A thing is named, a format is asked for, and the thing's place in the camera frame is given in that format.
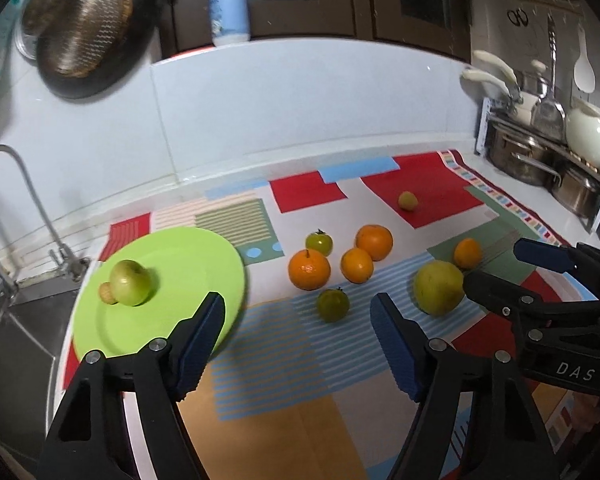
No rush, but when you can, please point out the round metal bowl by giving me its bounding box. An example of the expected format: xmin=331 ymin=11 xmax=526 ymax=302
xmin=19 ymin=0 xmax=81 ymax=59

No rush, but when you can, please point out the large steel pot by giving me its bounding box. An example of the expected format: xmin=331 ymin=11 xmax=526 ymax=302
xmin=487 ymin=122 xmax=563 ymax=186

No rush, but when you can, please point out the green plate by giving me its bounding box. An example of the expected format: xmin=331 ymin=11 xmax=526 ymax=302
xmin=71 ymin=226 xmax=247 ymax=361

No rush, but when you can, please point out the large orange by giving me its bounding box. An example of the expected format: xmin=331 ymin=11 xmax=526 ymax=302
xmin=288 ymin=249 xmax=332 ymax=292

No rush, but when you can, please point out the small steel pot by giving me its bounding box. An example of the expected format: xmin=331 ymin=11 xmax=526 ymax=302
xmin=550 ymin=165 xmax=600 ymax=218

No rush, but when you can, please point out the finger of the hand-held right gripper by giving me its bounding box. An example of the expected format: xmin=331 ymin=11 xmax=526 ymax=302
xmin=462 ymin=269 xmax=600 ymax=346
xmin=513 ymin=238 xmax=600 ymax=302

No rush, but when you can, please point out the colourful patterned mat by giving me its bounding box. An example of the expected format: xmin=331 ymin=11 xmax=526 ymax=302
xmin=62 ymin=149 xmax=600 ymax=480

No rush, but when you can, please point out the steel slotted spatula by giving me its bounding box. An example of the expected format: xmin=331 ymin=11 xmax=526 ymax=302
xmin=530 ymin=15 xmax=567 ymax=143

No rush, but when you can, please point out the yellow green pear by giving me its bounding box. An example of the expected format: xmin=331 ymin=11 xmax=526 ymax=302
xmin=413 ymin=260 xmax=466 ymax=317

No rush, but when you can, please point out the small orange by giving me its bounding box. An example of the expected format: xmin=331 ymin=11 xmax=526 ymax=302
xmin=453 ymin=238 xmax=482 ymax=270

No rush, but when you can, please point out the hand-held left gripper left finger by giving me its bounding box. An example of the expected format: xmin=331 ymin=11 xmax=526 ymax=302
xmin=39 ymin=291 xmax=227 ymax=480

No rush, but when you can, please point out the green persimmon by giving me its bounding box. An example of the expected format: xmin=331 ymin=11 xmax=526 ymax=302
xmin=316 ymin=287 xmax=351 ymax=323
xmin=305 ymin=229 xmax=334 ymax=257

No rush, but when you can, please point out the green apple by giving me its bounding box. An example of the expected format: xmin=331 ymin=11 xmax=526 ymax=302
xmin=110 ymin=259 xmax=153 ymax=307

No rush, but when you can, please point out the white rice paddle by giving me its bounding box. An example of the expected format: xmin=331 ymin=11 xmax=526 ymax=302
xmin=573 ymin=25 xmax=597 ymax=93

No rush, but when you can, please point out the steel sink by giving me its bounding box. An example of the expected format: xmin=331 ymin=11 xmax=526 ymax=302
xmin=0 ymin=275 xmax=83 ymax=426

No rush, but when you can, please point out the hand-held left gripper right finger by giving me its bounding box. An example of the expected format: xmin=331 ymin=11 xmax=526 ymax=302
xmin=370 ymin=292 xmax=563 ymax=480

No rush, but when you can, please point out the white ceramic jar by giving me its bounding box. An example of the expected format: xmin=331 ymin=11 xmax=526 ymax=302
xmin=565 ymin=99 xmax=600 ymax=170

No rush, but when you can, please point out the white blue bottle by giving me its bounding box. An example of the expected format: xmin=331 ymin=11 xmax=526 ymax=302
xmin=208 ymin=0 xmax=251 ymax=47

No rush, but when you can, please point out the steel faucet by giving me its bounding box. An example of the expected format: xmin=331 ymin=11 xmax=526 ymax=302
xmin=0 ymin=145 xmax=91 ymax=311

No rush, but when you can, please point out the metal mesh strainer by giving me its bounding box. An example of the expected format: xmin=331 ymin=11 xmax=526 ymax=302
xmin=42 ymin=0 xmax=133 ymax=78

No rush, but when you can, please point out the metal pot rack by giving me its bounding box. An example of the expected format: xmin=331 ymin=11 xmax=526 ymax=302
xmin=475 ymin=97 xmax=600 ymax=233

